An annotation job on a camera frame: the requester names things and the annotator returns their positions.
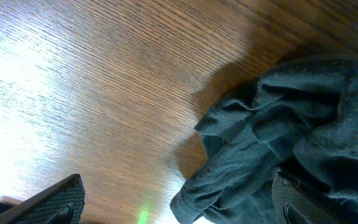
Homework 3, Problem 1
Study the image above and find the dark green Nike t-shirt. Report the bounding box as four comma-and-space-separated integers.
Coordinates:
170, 57, 358, 223

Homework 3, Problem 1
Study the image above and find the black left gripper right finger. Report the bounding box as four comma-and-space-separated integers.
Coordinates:
272, 172, 358, 224

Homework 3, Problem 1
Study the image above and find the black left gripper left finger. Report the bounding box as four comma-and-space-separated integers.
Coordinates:
0, 174, 85, 224

